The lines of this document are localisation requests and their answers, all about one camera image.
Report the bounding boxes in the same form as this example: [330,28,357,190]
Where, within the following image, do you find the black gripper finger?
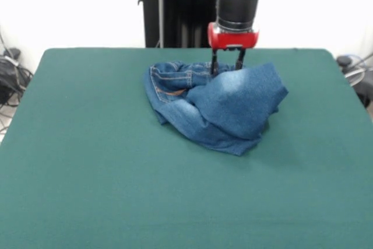
[234,48,247,71]
[210,49,219,76]

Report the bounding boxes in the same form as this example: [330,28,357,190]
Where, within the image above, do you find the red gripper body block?
[207,22,261,52]

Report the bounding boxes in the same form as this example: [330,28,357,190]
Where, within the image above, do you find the black cable bundle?
[0,31,33,133]

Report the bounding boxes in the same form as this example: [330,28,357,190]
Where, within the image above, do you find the blue denim jeans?
[143,61,289,157]

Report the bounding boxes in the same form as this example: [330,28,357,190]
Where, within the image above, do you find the dark green table cloth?
[0,47,373,249]

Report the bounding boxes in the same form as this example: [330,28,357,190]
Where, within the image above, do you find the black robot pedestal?
[136,0,222,48]

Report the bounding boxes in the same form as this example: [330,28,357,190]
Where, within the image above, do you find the grey swivel chair base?
[2,47,22,60]
[336,54,373,107]

